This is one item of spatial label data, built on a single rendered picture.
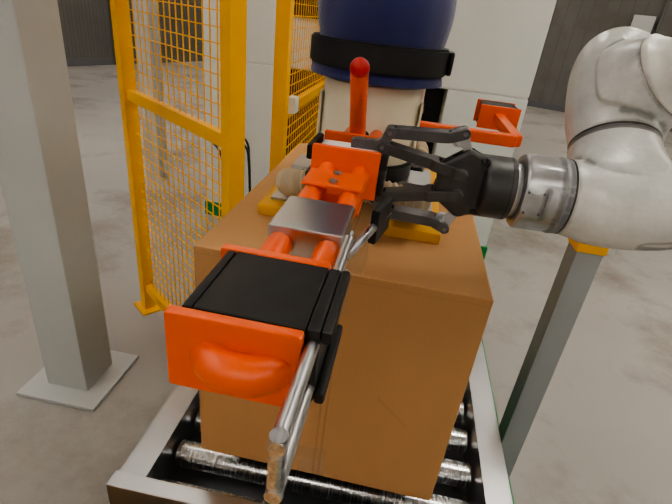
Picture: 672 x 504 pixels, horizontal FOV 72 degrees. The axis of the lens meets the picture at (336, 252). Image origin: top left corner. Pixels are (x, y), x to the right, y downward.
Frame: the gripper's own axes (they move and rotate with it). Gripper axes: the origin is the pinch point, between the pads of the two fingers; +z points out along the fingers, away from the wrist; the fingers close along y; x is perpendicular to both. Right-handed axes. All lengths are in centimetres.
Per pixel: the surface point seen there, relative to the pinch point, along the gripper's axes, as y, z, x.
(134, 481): 57, 29, -9
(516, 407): 74, -49, 45
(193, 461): 64, 24, 2
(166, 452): 61, 28, 0
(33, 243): 56, 101, 57
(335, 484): 63, -4, 3
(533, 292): 119, -98, 195
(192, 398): 58, 28, 12
